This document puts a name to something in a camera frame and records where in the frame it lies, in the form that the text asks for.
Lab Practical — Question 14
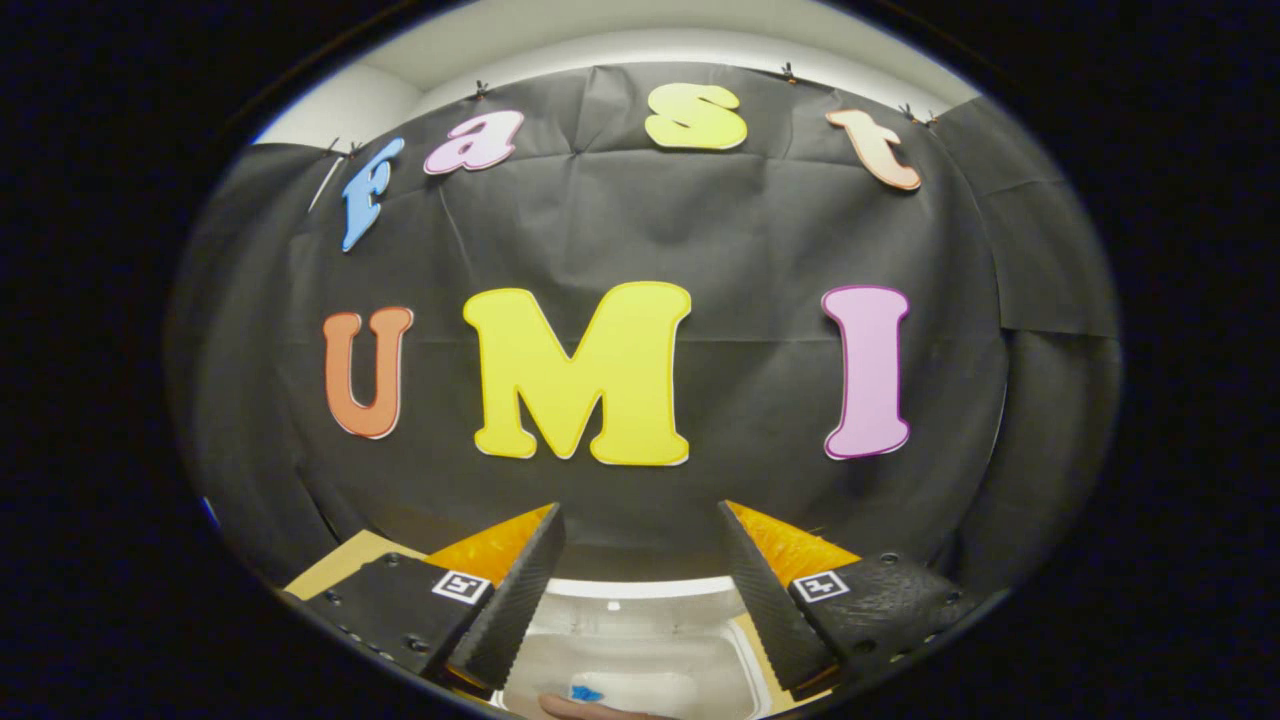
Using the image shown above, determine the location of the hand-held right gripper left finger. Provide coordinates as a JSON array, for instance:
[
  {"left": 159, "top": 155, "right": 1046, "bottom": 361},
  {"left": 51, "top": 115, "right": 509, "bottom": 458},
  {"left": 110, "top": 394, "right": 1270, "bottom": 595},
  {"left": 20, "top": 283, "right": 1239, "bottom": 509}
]
[{"left": 285, "top": 503, "right": 567, "bottom": 691}]

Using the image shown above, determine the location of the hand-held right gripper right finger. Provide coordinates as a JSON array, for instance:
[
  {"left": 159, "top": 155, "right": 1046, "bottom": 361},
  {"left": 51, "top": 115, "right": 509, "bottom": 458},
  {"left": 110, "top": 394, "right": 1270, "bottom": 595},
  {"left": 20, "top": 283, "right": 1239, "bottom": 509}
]
[{"left": 717, "top": 500, "right": 986, "bottom": 693}]

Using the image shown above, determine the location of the black backdrop cloth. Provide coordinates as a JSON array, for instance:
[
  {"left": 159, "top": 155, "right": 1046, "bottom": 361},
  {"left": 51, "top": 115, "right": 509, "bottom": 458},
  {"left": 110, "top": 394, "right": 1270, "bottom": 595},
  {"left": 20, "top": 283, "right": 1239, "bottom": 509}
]
[{"left": 165, "top": 62, "right": 1121, "bottom": 601}]

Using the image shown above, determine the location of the wooden desktop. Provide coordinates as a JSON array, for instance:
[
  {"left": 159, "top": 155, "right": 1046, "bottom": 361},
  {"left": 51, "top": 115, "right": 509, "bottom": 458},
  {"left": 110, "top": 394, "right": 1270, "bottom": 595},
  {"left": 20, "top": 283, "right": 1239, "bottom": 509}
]
[{"left": 283, "top": 530, "right": 836, "bottom": 716}]

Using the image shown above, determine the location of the white desktop garbage bin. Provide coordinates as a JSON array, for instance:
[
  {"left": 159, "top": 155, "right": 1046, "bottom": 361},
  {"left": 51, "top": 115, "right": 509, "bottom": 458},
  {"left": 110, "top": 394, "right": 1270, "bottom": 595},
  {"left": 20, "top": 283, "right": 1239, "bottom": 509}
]
[{"left": 490, "top": 575, "right": 776, "bottom": 720}]

